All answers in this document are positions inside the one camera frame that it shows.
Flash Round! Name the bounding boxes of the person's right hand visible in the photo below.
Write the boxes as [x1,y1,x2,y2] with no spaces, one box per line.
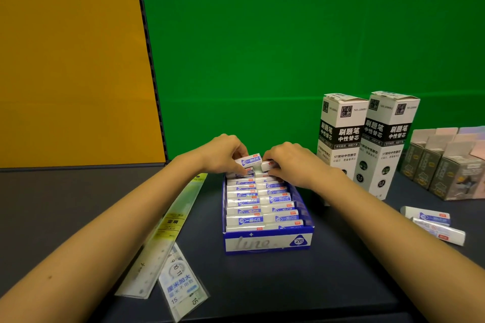
[262,141,336,190]

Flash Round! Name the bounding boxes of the person's left hand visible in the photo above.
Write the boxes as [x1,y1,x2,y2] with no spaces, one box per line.
[203,133,249,176]

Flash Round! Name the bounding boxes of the person's left forearm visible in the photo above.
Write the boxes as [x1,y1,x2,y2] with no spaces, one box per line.
[0,150,213,323]

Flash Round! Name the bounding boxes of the person's right forearm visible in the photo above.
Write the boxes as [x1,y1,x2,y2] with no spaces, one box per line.
[322,168,485,323]

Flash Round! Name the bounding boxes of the rows of boxed white erasers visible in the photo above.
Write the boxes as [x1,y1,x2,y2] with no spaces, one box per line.
[225,168,305,232]

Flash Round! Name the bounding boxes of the tall white black refill box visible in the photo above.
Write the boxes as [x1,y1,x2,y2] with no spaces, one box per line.
[316,93,370,180]
[353,91,421,201]

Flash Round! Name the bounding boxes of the blue and white display box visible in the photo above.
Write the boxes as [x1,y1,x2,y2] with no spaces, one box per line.
[221,172,315,256]

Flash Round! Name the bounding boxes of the yellow green packaged ruler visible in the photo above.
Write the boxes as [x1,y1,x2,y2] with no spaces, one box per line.
[115,173,208,299]

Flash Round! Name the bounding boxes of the clear packaged ruler blue label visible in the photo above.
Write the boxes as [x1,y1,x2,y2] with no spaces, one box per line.
[158,243,210,323]

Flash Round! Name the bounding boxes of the small grey open carton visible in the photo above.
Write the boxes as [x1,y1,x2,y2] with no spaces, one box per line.
[400,129,436,180]
[430,140,485,202]
[413,134,455,190]

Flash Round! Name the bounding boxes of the small iridescent carton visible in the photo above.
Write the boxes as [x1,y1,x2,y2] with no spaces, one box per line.
[456,126,485,145]

